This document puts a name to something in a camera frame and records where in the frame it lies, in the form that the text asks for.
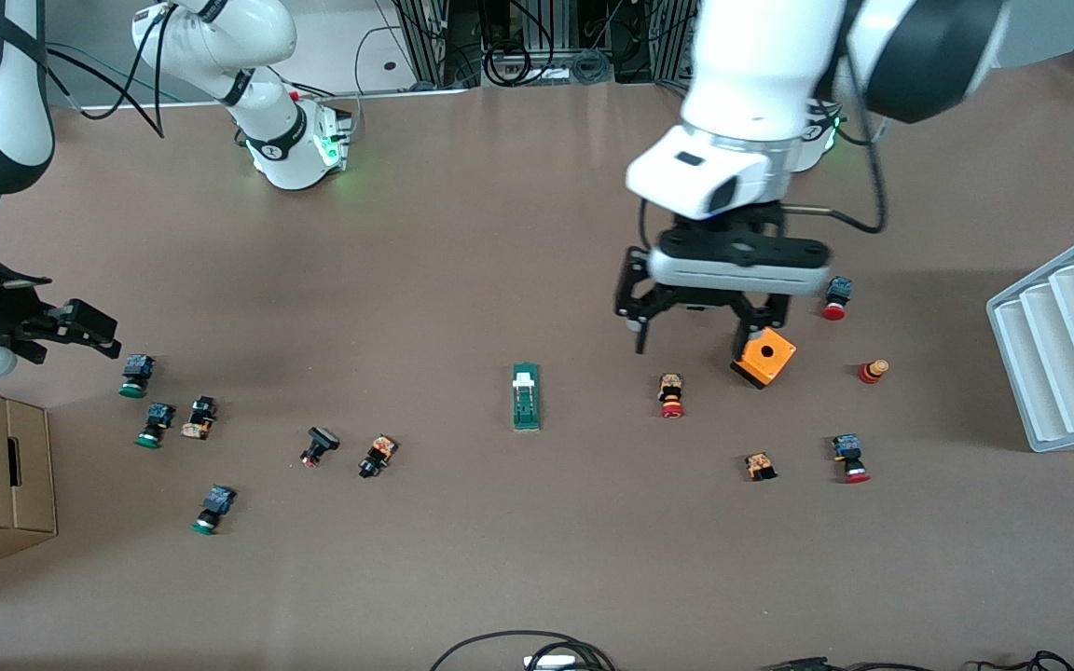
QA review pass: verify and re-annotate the green rectangular connector block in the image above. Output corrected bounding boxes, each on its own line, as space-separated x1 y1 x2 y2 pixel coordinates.
511 363 542 432

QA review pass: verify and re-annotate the green mushroom push button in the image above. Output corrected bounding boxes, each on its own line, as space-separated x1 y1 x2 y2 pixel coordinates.
135 403 176 449
119 354 156 400
191 485 237 536

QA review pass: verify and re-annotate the black square flat push button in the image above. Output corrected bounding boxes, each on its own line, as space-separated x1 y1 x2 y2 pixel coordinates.
300 426 341 468

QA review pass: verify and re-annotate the brown paper table cover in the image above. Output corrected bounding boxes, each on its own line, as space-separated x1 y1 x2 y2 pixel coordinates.
0 51 1074 671

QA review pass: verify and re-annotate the white ribbed plastic tray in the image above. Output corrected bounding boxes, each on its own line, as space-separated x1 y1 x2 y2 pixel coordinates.
986 222 1074 454

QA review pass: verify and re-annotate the white board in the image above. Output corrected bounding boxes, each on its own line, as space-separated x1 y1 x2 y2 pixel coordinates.
62 0 475 111

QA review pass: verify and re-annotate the orange button enclosure box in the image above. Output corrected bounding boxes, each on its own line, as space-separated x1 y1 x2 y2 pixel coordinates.
731 326 798 390

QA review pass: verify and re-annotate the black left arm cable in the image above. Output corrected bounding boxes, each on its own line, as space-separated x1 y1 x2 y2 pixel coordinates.
635 37 890 254

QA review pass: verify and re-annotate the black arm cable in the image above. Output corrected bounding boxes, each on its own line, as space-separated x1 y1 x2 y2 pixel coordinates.
635 37 890 254
38 0 170 141

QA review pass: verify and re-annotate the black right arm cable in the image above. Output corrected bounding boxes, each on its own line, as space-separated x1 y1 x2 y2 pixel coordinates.
38 0 170 141

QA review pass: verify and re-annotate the aluminium rack with cables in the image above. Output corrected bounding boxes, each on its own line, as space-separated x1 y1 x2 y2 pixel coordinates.
395 0 698 89

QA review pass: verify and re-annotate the black looped cable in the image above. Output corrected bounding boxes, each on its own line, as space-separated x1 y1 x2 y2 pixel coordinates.
430 630 617 671

